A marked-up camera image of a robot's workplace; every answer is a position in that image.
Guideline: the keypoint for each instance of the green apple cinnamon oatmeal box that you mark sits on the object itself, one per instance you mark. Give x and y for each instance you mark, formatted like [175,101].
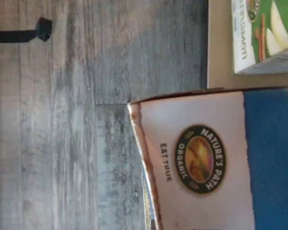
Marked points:
[266,36]

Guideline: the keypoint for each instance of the black metal shelving rack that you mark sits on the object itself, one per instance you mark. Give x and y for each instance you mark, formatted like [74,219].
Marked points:
[219,48]

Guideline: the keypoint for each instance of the black thin gripper finger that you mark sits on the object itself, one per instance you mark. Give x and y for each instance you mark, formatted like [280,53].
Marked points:
[14,36]

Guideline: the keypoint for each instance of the blue white flax oatmeal box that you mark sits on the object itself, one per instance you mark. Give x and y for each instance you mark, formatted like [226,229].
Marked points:
[206,191]

